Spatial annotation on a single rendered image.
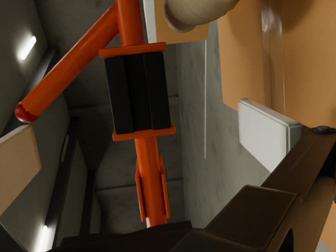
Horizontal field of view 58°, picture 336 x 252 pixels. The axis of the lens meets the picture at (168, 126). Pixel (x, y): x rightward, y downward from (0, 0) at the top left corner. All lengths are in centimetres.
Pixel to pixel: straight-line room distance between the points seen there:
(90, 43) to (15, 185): 17
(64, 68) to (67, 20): 968
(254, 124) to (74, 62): 19
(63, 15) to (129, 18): 969
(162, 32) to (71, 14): 794
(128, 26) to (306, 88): 16
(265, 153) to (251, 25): 22
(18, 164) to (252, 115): 13
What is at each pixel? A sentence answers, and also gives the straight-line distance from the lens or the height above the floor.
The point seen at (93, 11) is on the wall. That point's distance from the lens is 980.
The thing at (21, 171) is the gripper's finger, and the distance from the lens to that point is 18.
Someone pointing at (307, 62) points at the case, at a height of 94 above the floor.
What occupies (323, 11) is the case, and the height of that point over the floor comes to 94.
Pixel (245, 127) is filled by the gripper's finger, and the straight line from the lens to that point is 19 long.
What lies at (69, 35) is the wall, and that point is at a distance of 1013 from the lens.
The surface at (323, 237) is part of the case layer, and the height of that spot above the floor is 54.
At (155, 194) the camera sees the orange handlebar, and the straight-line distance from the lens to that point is 32.
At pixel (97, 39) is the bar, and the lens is 31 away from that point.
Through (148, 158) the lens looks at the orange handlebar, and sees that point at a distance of 30.
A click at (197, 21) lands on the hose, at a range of 25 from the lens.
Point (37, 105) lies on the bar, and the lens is 32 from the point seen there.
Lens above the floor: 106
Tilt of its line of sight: 3 degrees down
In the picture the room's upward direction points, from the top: 97 degrees counter-clockwise
